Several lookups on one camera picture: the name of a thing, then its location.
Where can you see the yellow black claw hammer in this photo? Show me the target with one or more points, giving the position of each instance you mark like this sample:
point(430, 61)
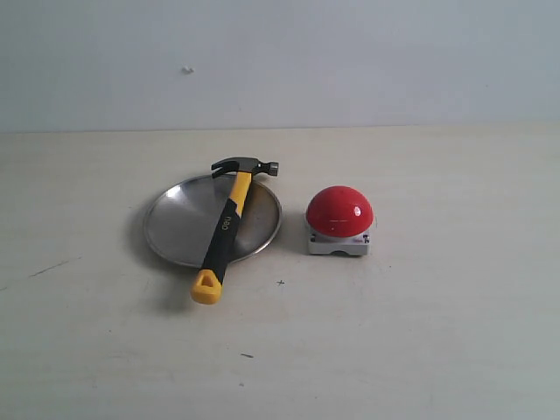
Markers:
point(208, 285)

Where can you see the red dome push button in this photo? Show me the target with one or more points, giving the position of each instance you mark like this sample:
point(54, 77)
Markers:
point(339, 220)

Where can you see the round steel plate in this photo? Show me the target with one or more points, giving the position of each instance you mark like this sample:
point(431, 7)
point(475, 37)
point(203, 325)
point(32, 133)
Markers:
point(180, 223)

